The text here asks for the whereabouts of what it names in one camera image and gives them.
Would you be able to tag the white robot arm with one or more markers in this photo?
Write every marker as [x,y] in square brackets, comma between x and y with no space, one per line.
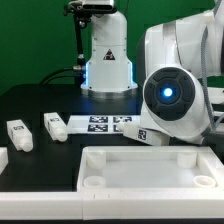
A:
[173,63]

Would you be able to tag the white desk top tray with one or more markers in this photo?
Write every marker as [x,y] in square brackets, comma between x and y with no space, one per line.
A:
[145,167]

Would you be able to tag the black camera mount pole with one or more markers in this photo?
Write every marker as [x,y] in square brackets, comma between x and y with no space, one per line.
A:
[82,11]

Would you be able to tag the white front border bar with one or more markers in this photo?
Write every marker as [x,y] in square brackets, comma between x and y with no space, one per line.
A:
[121,204]

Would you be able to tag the white left border block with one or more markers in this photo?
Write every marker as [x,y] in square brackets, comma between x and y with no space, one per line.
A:
[3,159]

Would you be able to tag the white marker sheet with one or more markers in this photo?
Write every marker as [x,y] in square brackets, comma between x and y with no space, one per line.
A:
[97,124]

